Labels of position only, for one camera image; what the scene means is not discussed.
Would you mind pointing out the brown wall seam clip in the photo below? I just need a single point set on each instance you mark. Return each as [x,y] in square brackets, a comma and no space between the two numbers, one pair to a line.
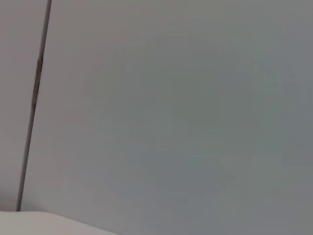
[38,80]

